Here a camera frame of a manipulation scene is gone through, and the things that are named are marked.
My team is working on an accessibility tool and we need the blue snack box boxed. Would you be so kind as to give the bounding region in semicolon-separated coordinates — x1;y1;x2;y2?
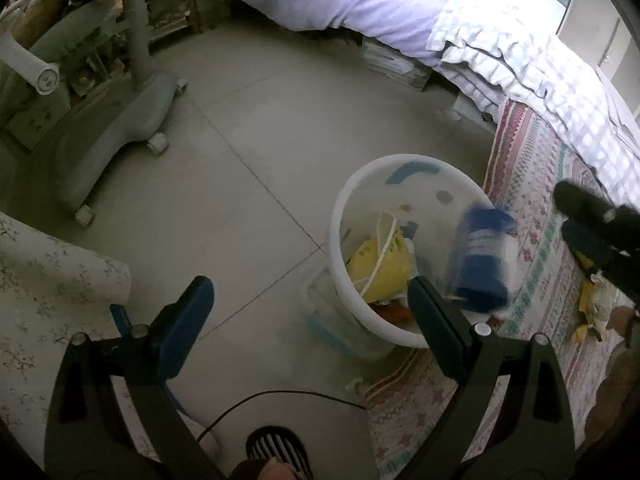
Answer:
446;205;518;313

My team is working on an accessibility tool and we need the white plastic trash bin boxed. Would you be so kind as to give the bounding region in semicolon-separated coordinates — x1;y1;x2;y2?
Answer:
303;154;518;361

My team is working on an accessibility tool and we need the person's right hand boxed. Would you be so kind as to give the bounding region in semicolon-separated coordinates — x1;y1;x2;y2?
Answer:
599;307;639;434

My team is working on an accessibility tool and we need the patterned striped bed cover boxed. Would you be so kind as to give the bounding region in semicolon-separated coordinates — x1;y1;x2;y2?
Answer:
362;101;621;479

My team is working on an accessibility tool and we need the floral white cloth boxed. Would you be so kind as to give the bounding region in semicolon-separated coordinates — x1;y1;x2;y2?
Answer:
0;214;131;465

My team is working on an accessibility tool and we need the striped slipper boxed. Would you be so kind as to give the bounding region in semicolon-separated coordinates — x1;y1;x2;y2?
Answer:
245;426;314;480

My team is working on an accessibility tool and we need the checked white purple quilt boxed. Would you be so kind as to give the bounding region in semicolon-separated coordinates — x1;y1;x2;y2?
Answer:
425;0;639;205

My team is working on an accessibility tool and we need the yellow bag in bin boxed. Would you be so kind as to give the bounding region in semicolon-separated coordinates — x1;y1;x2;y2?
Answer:
346;236;416;304

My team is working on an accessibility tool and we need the grey desk chair base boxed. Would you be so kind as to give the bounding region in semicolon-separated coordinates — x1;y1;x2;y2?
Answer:
0;0;189;226

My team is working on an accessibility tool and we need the white chair armrest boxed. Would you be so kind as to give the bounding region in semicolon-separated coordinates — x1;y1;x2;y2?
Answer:
1;34;60;96

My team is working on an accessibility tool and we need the black cable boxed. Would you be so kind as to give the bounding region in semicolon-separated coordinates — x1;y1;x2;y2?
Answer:
194;390;369;446

